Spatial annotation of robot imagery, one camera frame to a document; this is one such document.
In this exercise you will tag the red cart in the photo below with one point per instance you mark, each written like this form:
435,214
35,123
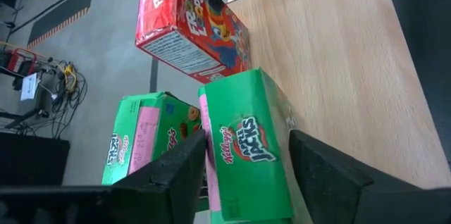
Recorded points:
21,60

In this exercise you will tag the wooden shelf with black frame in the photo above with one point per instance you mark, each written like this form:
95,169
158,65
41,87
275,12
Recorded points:
345,76

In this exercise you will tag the Froot Loops cereal box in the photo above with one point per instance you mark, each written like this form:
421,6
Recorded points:
186,9

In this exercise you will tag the white paper tag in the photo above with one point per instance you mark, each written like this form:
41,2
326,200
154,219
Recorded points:
30,86

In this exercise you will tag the Apple Jacks cereal box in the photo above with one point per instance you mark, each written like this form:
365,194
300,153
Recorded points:
246,111
141,129

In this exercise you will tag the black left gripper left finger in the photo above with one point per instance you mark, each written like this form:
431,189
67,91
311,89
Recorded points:
169,196

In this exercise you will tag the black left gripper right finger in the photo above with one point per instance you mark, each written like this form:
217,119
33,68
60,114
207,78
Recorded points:
334,196

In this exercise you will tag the black floor mat orange edge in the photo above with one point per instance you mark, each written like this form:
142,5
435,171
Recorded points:
63,12

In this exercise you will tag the black box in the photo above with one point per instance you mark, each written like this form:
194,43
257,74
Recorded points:
31,158

